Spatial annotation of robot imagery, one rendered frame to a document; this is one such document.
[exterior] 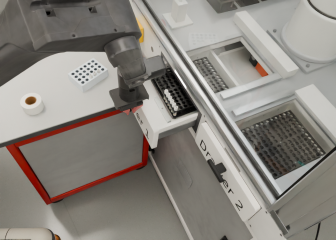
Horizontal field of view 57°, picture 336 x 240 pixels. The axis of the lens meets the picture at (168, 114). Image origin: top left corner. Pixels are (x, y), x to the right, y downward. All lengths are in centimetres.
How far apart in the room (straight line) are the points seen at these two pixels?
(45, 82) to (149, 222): 93
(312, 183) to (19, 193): 156
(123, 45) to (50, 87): 90
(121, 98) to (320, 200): 55
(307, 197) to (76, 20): 55
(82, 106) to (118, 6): 82
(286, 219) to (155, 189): 112
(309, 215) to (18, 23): 63
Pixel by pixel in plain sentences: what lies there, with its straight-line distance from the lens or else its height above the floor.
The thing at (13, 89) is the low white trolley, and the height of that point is 76.
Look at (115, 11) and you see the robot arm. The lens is 36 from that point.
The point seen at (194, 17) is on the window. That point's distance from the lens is 87.
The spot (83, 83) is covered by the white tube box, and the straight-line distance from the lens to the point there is 120.
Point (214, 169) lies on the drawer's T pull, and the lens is 88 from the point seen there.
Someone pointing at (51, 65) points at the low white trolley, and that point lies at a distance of 131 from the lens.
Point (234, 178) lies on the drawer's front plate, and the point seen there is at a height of 92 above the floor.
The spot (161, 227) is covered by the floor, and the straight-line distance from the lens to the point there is 175.
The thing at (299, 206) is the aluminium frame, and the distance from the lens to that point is 73.
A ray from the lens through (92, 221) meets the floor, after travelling 177.
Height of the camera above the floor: 169
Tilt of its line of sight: 55 degrees down
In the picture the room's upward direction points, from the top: 10 degrees clockwise
